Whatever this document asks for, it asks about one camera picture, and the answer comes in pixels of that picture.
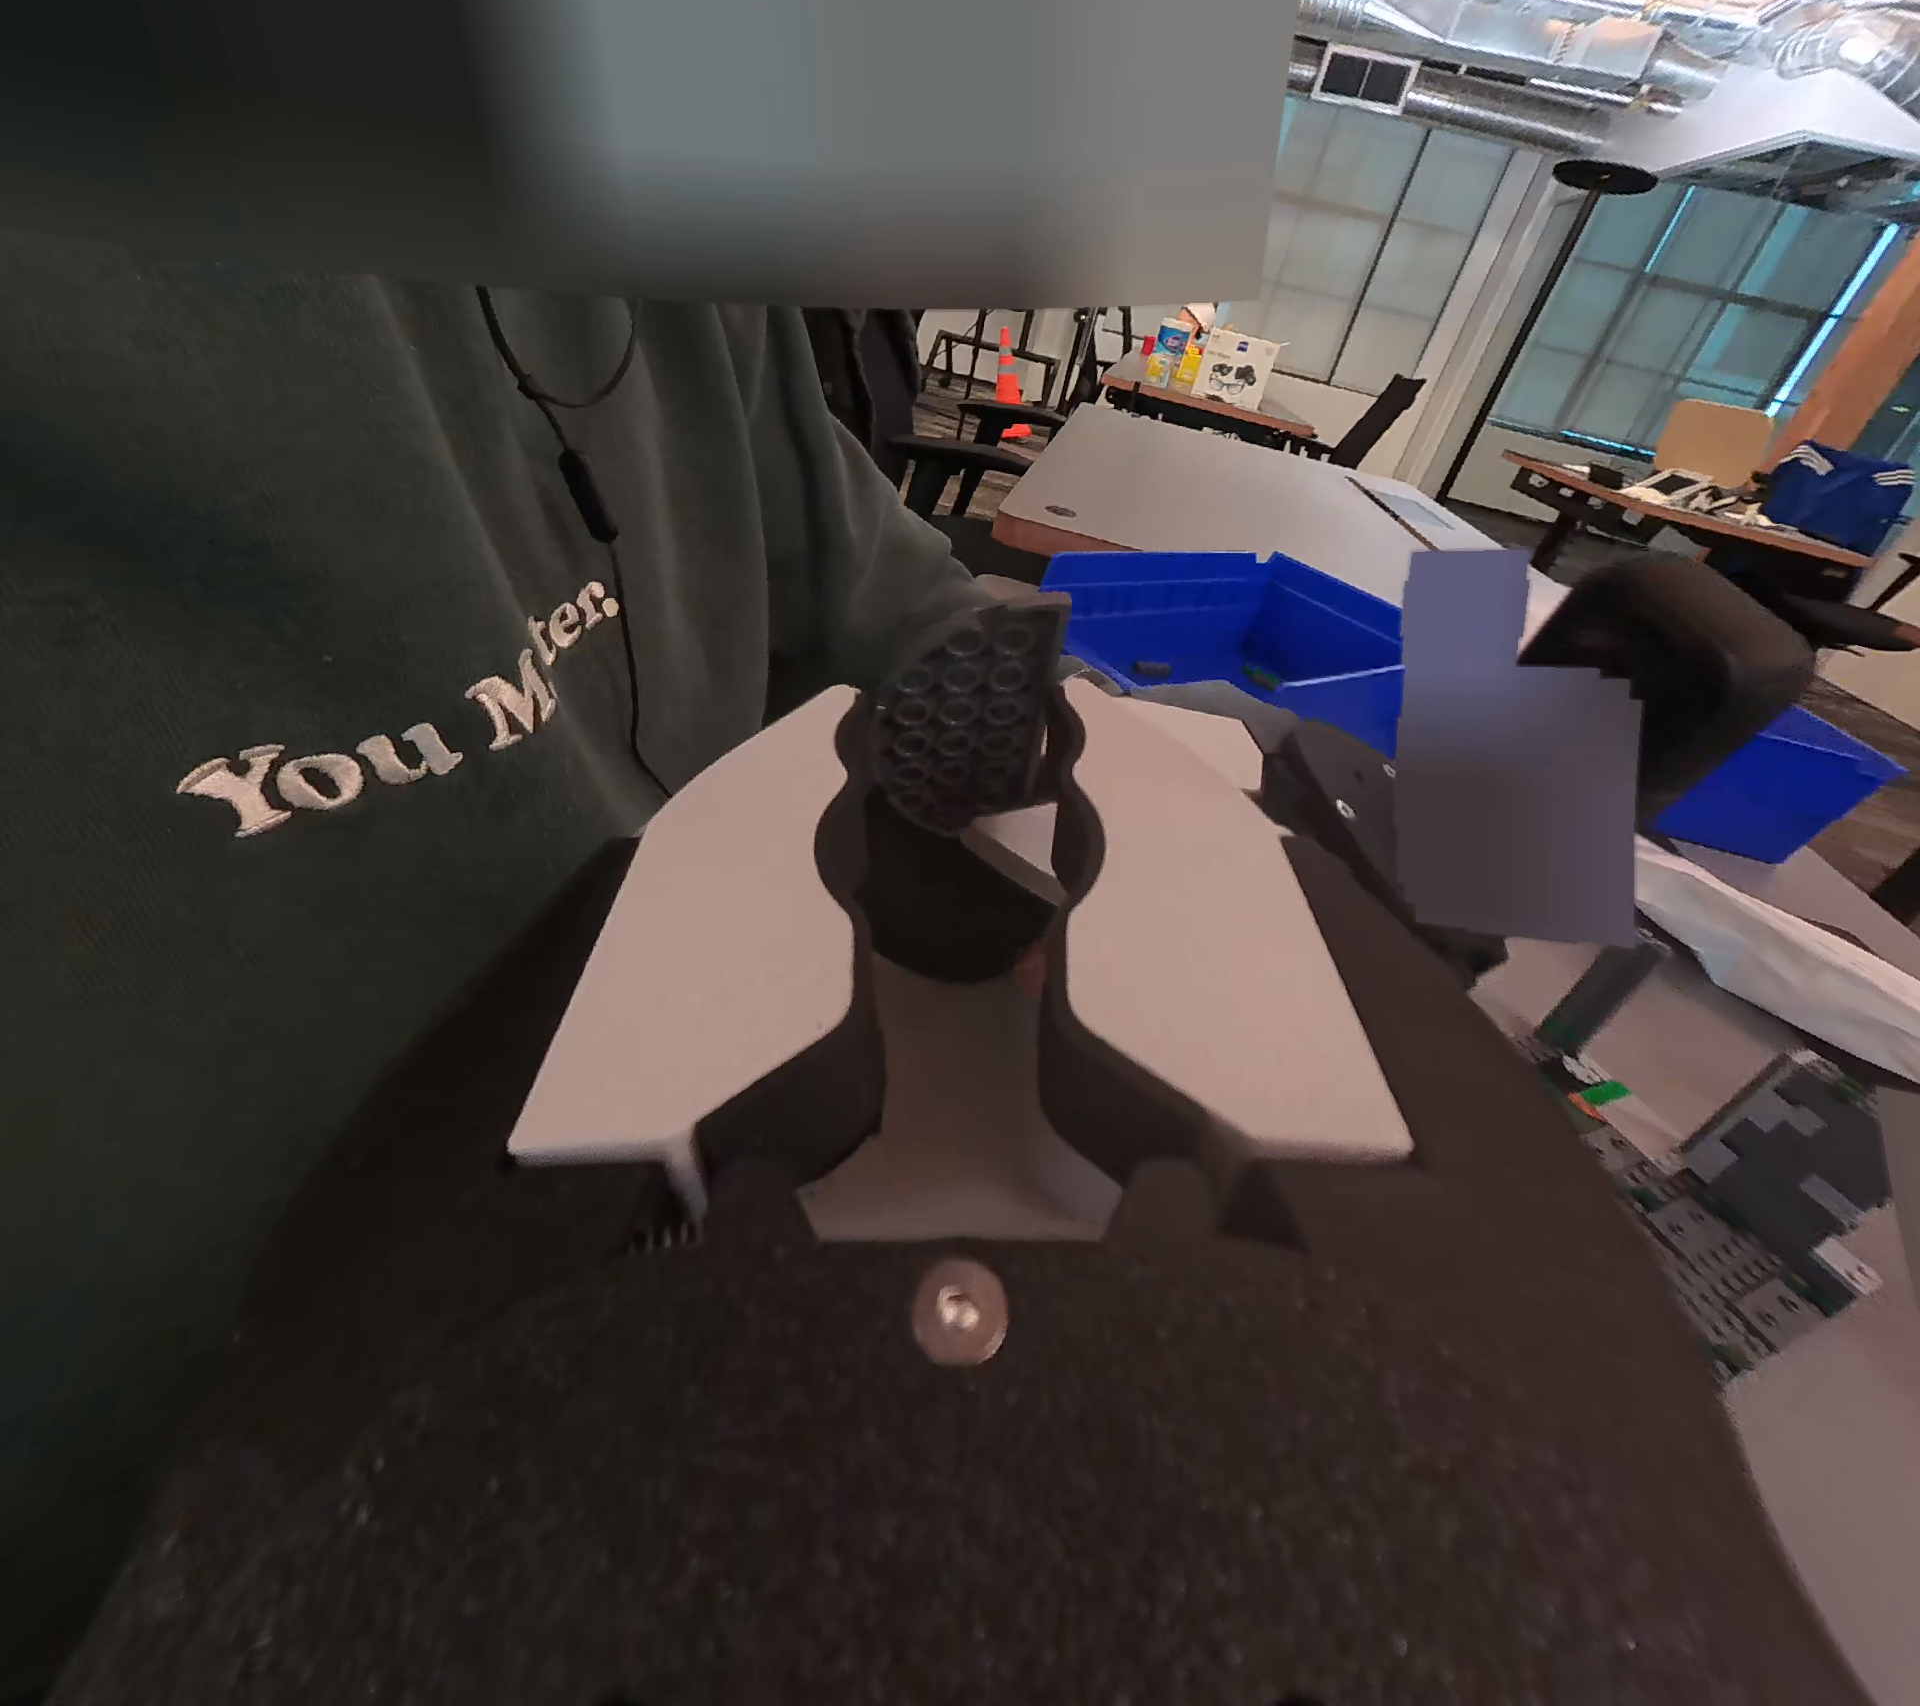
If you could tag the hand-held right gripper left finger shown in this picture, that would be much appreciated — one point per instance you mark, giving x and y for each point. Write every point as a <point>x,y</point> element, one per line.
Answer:
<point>704,971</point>

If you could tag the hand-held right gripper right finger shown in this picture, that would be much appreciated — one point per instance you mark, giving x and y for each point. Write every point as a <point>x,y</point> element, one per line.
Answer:
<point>1230,986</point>

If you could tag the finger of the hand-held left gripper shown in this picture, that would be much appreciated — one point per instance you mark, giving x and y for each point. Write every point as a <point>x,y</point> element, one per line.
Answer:
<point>1023,861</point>

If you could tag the dark grey half-round plate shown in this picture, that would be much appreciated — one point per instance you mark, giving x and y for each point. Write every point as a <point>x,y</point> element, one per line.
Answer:
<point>968,716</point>

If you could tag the blue plastic bin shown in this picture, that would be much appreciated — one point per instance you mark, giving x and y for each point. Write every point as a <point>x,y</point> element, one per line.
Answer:
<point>1200,627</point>
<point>1785,790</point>

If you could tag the white rounded table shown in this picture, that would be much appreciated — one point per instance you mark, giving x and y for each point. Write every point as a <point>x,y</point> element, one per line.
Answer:
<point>1200,484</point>

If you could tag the wooden side table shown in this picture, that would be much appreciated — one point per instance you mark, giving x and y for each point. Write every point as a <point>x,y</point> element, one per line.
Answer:
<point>1215,412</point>

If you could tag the cluttered wooden table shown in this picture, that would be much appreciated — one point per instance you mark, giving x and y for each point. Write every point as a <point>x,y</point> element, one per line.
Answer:
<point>1650,506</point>

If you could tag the white printed box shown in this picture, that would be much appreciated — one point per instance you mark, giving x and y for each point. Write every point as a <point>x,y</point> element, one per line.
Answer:
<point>1248,364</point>

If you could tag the blue and yellow tub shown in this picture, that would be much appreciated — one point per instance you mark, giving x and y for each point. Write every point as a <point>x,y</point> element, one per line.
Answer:
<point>1179,353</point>

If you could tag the white paper bag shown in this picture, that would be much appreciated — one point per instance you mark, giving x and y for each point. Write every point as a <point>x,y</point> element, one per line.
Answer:
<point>1785,956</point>

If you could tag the orange traffic cone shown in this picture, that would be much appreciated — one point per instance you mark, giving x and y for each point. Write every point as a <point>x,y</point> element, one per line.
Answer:
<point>1010,371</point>

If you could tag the wooden chair back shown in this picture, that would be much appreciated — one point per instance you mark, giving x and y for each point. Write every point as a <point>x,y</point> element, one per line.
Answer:
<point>1711,438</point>

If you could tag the grey brick baseplate build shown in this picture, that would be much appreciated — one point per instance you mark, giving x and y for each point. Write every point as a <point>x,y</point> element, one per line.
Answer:
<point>1771,1167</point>

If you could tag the blue tote bag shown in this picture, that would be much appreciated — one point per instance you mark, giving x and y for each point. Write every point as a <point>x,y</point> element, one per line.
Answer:
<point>1844,490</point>

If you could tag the person's green sweatshirt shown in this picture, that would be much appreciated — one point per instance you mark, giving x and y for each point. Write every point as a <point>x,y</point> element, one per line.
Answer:
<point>225,566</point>

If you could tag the black floor lamp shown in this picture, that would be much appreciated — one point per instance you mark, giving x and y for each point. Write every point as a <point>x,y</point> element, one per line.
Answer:
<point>1604,179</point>

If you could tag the white ceiling vent grille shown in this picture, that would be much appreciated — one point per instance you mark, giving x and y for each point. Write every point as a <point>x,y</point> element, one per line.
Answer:
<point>1363,74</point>

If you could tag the silver ribbed air duct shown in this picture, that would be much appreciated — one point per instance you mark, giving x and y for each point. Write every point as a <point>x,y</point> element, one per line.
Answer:
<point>1500,71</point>

